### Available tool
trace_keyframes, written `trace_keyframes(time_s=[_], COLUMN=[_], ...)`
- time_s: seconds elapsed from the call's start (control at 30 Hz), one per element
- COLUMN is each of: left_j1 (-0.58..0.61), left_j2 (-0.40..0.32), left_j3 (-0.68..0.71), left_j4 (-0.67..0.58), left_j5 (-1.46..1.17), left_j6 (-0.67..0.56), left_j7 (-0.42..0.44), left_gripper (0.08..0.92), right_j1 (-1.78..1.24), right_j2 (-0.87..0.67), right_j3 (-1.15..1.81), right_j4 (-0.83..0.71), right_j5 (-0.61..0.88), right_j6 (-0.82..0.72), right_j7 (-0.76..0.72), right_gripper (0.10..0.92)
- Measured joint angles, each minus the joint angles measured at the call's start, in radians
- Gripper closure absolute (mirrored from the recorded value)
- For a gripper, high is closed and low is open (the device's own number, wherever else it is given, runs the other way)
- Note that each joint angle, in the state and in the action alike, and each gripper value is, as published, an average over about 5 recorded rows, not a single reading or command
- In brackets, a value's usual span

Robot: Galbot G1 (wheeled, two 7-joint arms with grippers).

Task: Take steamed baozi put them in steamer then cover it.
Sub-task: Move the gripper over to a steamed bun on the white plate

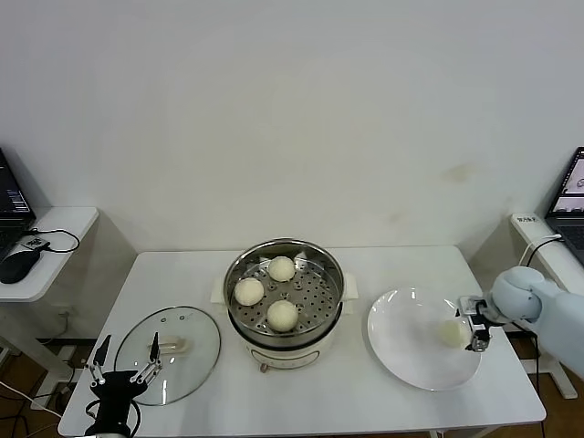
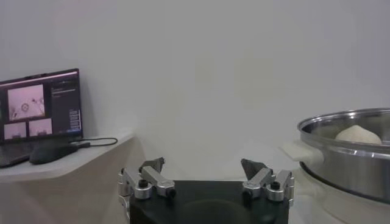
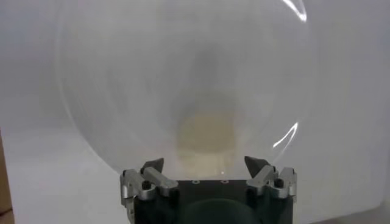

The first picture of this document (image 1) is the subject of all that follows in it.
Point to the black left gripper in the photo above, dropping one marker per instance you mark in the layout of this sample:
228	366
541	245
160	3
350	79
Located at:
116	388

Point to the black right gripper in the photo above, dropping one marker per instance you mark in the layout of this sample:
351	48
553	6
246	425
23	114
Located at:
482	317

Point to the white steamed baozi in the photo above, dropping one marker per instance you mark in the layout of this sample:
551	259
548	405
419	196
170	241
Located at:
283	315
280	268
449	333
248	292

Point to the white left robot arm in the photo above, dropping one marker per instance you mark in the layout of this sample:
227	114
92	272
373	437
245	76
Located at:
107	434

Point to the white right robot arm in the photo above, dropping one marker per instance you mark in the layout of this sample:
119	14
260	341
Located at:
547	310

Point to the stainless steel steamer basket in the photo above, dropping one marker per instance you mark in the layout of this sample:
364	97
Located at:
315	296

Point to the white round plate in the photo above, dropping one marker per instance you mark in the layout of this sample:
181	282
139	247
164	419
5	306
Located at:
397	328

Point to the white side desk with label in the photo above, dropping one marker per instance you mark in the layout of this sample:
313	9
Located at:
538	232

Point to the small printed desk label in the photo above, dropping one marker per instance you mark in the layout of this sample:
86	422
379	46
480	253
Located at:
527	220

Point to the black computer mouse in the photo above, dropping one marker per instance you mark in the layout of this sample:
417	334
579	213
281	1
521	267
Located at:
18	267

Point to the small black QR-code device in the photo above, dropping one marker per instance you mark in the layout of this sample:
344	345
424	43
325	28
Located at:
33	243

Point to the white side desk with mouse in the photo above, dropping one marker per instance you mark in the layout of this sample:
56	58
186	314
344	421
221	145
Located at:
64	219

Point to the cream electric cooker pot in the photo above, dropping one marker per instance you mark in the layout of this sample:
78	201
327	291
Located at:
283	353

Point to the grey laptop with bright screen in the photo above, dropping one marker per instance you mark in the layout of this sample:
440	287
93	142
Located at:
570	191

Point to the black laptop with dark screen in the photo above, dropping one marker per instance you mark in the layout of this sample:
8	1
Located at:
11	201

